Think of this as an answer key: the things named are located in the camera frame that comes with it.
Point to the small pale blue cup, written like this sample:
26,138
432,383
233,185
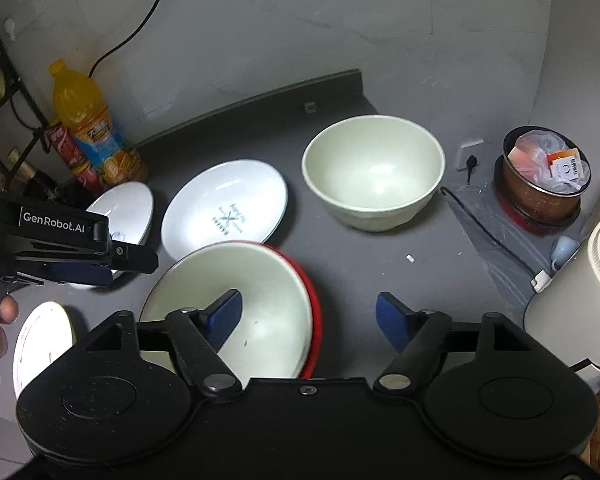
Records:
564,250

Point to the black metal rack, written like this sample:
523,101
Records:
10,72

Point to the red soda bottle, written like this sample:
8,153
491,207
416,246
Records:
65,150

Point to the plain white plate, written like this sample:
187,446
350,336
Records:
40,345
130,210

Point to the yellow jar bottom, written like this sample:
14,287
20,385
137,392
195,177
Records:
87,120

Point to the black plug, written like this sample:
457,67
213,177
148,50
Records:
471,164

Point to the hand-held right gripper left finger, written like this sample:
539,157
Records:
227,310

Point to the plastic bag with trash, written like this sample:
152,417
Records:
535,145

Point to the white plate with dark print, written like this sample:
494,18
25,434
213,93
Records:
220,195

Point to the copper trash bin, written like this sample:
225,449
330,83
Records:
535,200

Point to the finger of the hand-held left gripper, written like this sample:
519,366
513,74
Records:
135,260
90,276

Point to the white wall socket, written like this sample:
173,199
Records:
462,147

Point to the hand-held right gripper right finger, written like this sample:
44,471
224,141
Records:
391,316

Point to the large cream bowl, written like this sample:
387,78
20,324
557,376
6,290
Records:
375,175

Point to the red bowl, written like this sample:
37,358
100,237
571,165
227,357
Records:
316,320

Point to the white kitchen appliance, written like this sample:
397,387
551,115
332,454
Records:
580,300

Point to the dark glass bottle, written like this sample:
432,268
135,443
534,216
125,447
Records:
35,180

